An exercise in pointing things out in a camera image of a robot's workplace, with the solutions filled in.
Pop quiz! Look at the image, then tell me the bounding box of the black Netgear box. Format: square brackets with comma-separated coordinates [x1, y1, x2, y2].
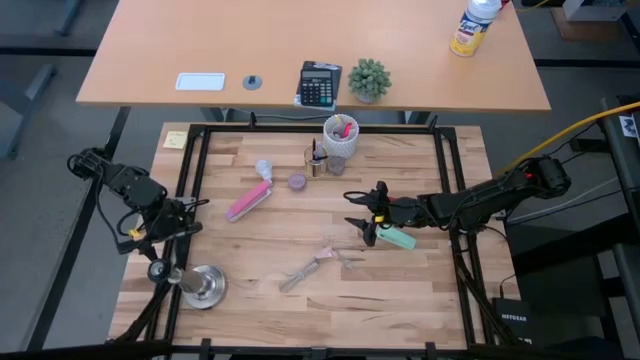
[491, 296, 533, 347]

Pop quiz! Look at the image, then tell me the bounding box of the mint green stapler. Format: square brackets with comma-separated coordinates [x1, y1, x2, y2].
[374, 225, 418, 252]

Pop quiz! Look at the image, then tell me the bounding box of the clear wire bundle pink tag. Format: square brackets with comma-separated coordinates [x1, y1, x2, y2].
[277, 244, 370, 295]

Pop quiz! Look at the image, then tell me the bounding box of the brown cardboard sheet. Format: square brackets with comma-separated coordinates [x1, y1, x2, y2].
[549, 6, 640, 43]

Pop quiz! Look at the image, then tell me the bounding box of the yellow sticky note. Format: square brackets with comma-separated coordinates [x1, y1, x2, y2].
[162, 129, 189, 151]

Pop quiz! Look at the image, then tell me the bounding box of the white textured pen cup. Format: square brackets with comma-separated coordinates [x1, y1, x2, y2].
[321, 113, 361, 161]

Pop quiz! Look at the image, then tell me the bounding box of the yellow Lysol wipes canister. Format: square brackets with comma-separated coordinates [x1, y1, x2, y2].
[448, 0, 503, 58]

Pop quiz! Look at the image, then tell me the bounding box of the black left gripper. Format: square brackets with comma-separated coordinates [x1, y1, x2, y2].
[117, 209, 204, 265]

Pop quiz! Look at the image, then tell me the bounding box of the white lightbulb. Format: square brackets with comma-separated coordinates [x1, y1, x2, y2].
[254, 159, 275, 184]

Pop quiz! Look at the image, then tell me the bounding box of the grey desk leg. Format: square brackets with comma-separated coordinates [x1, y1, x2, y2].
[0, 62, 58, 162]

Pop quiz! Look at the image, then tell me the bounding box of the yellow cable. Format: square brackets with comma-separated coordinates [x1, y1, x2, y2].
[499, 100, 640, 174]

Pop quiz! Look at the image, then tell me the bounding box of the grey floor cable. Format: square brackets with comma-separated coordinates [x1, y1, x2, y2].
[505, 175, 624, 222]

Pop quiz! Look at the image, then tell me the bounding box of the orange wooden desk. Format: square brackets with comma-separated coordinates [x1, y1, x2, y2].
[75, 0, 553, 113]

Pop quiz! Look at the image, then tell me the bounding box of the white printed tag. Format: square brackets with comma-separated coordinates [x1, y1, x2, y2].
[618, 114, 640, 139]

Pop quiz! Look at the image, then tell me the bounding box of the black metal table frame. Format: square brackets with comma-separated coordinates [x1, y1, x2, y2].
[106, 112, 524, 360]

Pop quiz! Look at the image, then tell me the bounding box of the gold wire pen cup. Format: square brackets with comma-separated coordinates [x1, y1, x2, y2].
[302, 138, 330, 180]

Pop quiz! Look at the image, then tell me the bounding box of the green potted succulent plant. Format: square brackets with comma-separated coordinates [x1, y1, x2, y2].
[346, 57, 393, 105]

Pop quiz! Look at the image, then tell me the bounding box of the white rectangular desk plate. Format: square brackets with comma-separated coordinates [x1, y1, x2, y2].
[174, 71, 227, 93]

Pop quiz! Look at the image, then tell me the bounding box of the black calculator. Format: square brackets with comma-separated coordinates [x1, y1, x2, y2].
[299, 67, 336, 108]
[293, 60, 344, 112]

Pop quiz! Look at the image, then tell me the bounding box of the brown glitter jar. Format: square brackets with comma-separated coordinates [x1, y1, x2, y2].
[326, 155, 348, 178]

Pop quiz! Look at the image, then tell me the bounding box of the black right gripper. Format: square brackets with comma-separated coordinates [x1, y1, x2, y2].
[344, 180, 426, 246]

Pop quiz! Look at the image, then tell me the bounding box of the grey box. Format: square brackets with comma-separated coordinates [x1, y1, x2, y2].
[561, 0, 629, 23]

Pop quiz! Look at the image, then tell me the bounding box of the silver metal lamp base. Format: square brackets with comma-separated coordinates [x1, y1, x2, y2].
[146, 256, 229, 311]

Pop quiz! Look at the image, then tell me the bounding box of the pink stapler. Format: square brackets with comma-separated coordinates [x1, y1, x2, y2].
[224, 179, 274, 223]

